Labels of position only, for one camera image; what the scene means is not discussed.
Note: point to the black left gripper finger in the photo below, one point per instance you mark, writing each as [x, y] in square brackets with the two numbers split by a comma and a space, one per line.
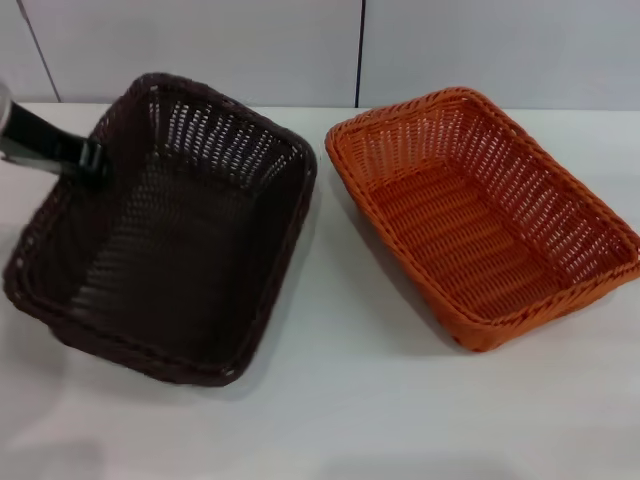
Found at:
[87, 159]

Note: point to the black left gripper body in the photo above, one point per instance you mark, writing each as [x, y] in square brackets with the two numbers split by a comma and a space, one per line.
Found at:
[42, 132]

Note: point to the dark brown woven basket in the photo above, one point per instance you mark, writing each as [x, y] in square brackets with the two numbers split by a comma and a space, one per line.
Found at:
[165, 250]

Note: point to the orange woven basket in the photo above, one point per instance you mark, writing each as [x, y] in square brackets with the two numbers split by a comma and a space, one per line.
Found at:
[475, 235]

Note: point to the dark vertical wall strip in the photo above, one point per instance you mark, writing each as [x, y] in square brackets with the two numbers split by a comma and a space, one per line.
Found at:
[359, 50]

